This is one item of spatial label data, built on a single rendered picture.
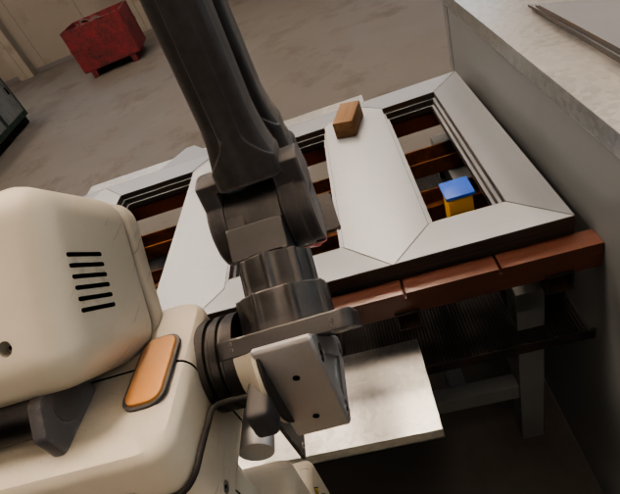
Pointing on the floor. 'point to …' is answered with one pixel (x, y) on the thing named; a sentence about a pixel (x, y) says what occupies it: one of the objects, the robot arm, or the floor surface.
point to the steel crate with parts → (105, 38)
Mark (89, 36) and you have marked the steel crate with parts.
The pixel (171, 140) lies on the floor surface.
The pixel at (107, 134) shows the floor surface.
